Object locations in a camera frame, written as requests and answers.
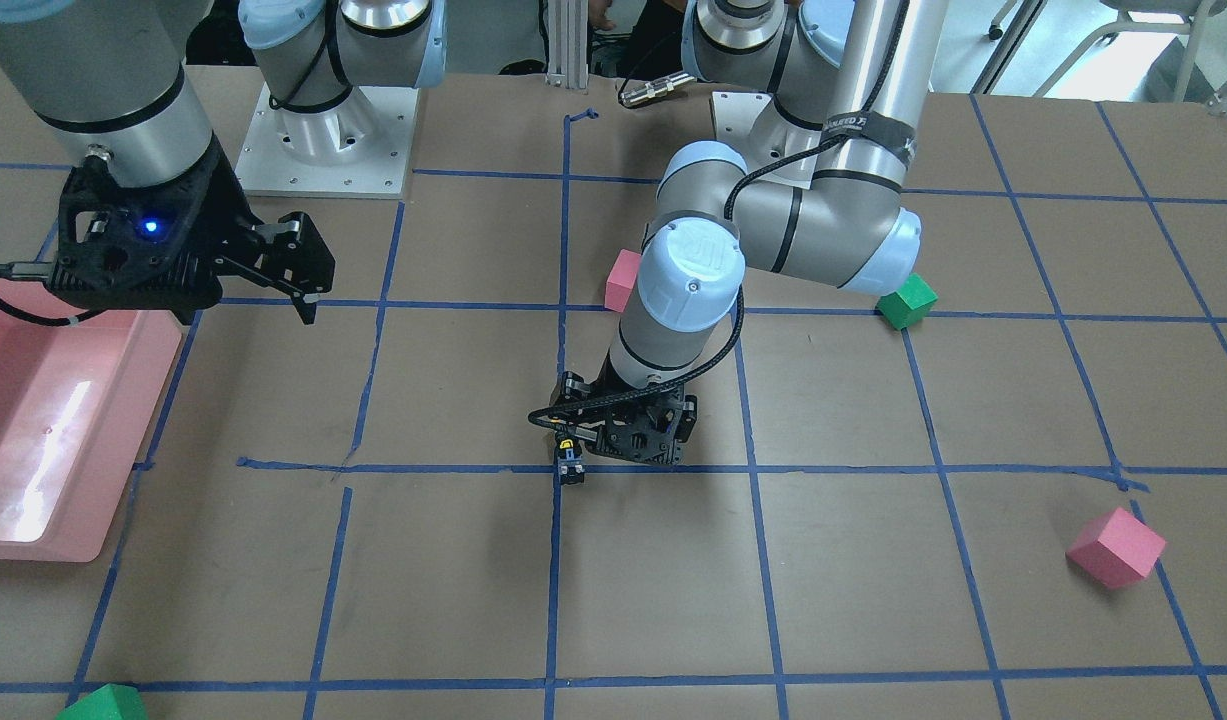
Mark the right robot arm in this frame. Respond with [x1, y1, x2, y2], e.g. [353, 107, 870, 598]
[0, 1, 447, 327]

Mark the green cube near base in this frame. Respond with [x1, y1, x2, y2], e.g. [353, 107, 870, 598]
[875, 272, 939, 331]

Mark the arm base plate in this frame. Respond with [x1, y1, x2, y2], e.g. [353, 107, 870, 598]
[234, 87, 421, 200]
[713, 92, 874, 186]

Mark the green cube near bin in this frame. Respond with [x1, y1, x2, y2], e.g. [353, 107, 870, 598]
[55, 684, 150, 720]

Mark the pink cube near bases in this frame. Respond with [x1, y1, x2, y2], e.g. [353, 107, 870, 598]
[602, 249, 642, 313]

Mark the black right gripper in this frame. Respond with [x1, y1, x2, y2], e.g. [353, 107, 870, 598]
[52, 139, 335, 325]

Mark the pink cube far side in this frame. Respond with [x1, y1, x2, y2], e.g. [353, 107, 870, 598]
[1066, 509, 1167, 591]

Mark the aluminium frame post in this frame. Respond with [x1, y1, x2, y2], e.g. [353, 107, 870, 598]
[545, 0, 589, 94]

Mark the pink plastic bin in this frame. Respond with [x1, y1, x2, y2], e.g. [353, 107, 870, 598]
[0, 310, 183, 562]

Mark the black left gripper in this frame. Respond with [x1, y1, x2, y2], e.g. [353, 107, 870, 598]
[561, 388, 697, 466]

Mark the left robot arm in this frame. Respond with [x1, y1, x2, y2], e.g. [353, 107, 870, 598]
[529, 1, 948, 484]

